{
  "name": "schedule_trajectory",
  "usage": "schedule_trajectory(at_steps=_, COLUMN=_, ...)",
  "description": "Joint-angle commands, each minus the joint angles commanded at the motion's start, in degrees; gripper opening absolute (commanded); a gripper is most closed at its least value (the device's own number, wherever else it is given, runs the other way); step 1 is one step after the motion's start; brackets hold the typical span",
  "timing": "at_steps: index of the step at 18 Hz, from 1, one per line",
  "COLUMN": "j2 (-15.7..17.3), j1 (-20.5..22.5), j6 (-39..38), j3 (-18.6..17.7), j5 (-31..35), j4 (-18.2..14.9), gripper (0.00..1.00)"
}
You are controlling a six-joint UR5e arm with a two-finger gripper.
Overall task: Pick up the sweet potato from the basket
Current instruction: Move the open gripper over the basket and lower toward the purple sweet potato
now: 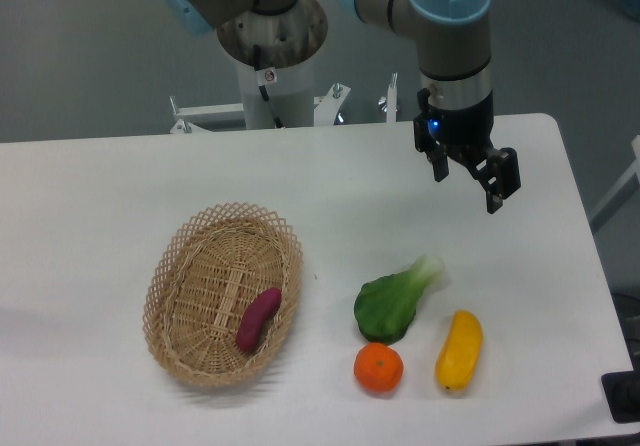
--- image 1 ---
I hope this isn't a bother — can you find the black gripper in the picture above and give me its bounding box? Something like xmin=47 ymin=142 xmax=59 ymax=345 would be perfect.
xmin=413 ymin=88 xmax=521 ymax=214

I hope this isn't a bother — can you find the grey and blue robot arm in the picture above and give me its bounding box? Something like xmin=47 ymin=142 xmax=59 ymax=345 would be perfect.
xmin=166 ymin=0 xmax=521 ymax=212

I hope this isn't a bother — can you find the purple sweet potato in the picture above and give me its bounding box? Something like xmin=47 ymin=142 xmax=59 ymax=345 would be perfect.
xmin=235 ymin=288 xmax=282 ymax=353

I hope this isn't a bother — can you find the woven wicker basket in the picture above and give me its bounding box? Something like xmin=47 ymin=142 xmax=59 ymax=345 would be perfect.
xmin=143 ymin=203 xmax=303 ymax=388

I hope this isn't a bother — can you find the green bok choy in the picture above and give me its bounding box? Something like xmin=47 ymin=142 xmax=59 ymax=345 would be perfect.
xmin=353 ymin=255 xmax=445 ymax=345

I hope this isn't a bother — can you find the yellow mango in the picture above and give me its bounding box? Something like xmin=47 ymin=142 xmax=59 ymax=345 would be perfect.
xmin=434 ymin=310 xmax=484 ymax=392

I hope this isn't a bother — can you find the orange tangerine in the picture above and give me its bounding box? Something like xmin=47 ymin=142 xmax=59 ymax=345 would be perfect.
xmin=353 ymin=343 xmax=404 ymax=393

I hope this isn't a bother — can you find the black device at table edge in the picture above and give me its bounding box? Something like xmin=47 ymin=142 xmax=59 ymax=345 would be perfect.
xmin=601 ymin=370 xmax=639 ymax=424

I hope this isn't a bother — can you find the white metal base frame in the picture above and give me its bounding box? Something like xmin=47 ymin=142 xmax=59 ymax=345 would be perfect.
xmin=168 ymin=72 xmax=401 ymax=135

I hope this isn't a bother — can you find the white frame at right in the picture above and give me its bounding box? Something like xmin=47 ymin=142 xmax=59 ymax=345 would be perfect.
xmin=588 ymin=136 xmax=639 ymax=234

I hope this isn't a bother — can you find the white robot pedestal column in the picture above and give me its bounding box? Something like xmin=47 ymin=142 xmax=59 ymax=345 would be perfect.
xmin=216 ymin=0 xmax=329 ymax=130

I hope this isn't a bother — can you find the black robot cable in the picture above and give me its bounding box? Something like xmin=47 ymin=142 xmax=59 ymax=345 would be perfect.
xmin=252 ymin=44 xmax=285 ymax=130

